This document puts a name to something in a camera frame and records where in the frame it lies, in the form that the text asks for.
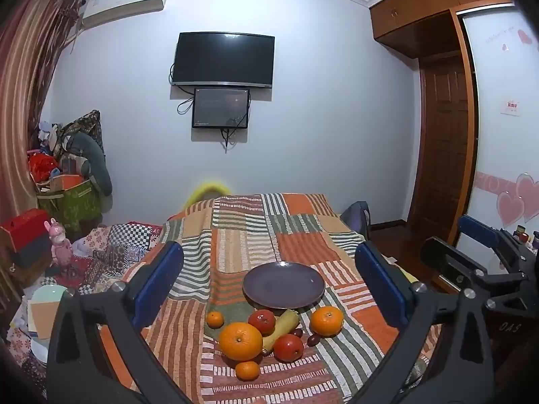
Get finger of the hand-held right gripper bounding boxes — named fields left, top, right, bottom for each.
left=421, top=236, right=489, bottom=294
left=458, top=214, right=523, bottom=262

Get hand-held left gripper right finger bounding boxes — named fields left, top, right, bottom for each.
left=354, top=241, right=493, bottom=404

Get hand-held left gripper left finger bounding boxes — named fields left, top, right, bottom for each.
left=46, top=240, right=198, bottom=404

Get medium orange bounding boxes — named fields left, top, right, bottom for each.
left=310, top=305, right=345, bottom=337

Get dark purple round plate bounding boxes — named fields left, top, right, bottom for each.
left=243, top=262, right=326, bottom=310

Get yellow banana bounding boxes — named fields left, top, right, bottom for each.
left=262, top=309, right=300, bottom=355

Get large orange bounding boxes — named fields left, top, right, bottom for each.
left=218, top=322, right=264, bottom=361

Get red tomato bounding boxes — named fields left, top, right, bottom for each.
left=248, top=309, right=276, bottom=336
left=274, top=334, right=305, bottom=363

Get checkered floral quilt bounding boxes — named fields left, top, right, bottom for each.
left=8, top=221, right=165, bottom=388

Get white heart-printed sliding door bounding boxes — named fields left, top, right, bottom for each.
left=459, top=4, right=539, bottom=270

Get brown wooden door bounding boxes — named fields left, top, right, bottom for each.
left=406, top=50, right=478, bottom=245

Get pink bunny toy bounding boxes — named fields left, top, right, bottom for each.
left=50, top=218, right=73, bottom=267

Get striped patchwork blanket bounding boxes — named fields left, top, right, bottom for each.
left=99, top=193, right=443, bottom=404

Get green cardboard box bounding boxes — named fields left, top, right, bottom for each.
left=37, top=179, right=102, bottom=232

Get pale green round dish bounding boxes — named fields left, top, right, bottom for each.
left=27, top=285, right=68, bottom=341

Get tan cardboard sheet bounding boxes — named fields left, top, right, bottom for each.
left=31, top=301, right=62, bottom=339

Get red and grey box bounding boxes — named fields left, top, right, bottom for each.
left=0, top=209, right=53, bottom=268

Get red plastic bag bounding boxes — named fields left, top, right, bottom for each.
left=29, top=151, right=60, bottom=183

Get dark patterned cushion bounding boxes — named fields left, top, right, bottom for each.
left=63, top=110, right=102, bottom=152

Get wooden overhead cabinet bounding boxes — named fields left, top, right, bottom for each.
left=366, top=0, right=512, bottom=57

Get striped brown curtain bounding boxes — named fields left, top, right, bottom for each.
left=0, top=0, right=85, bottom=304

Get white air conditioner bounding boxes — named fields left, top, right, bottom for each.
left=82, top=0, right=169, bottom=30

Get small black wall monitor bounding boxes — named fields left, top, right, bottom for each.
left=191, top=88, right=250, bottom=129

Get large black wall television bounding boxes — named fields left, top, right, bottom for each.
left=172, top=31, right=276, bottom=89

